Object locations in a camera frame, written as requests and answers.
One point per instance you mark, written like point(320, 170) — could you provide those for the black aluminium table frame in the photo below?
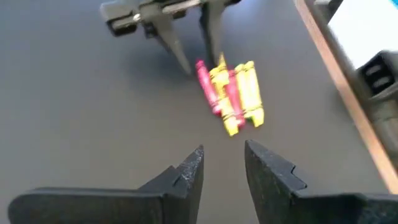
point(321, 25)

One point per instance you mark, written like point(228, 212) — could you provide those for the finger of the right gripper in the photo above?
point(214, 28)
point(169, 37)

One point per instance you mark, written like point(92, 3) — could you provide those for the magenta crayon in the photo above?
point(234, 93)
point(206, 87)

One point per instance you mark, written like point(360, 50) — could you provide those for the yellow crayon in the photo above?
point(242, 90)
point(255, 93)
point(224, 102)

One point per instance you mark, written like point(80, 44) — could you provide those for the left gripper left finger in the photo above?
point(93, 208)

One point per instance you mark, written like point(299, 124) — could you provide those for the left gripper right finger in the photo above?
point(326, 211)

